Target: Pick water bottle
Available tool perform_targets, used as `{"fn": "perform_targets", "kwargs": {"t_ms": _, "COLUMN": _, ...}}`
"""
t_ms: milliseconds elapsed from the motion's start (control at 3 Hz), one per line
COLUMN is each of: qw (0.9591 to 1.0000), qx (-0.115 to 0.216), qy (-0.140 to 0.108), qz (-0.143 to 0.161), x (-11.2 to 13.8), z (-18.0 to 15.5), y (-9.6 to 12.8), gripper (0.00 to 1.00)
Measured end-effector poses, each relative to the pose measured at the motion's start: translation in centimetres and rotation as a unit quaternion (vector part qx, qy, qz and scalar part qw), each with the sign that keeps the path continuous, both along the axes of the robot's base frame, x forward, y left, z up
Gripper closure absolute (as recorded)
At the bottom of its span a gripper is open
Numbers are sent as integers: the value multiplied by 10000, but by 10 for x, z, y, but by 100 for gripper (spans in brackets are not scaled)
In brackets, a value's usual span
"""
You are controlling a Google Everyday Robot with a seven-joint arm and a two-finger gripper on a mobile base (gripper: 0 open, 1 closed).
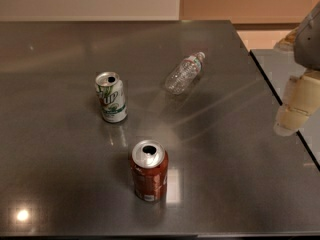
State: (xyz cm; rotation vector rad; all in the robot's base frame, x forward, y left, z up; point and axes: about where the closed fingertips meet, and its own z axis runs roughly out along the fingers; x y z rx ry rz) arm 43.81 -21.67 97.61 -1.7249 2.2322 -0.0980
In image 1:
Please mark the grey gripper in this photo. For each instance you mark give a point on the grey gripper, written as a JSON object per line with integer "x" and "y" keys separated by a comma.
{"x": 308, "y": 45}

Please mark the clear plastic water bottle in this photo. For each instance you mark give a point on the clear plastic water bottle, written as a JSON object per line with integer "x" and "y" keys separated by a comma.
{"x": 183, "y": 75}

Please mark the grey side table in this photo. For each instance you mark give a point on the grey side table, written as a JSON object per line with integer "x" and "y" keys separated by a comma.
{"x": 277, "y": 68}

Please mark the red soda can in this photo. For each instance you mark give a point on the red soda can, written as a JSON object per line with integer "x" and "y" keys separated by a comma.
{"x": 149, "y": 166}

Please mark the green white soda can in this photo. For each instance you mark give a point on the green white soda can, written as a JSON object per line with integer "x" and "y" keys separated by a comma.
{"x": 110, "y": 92}

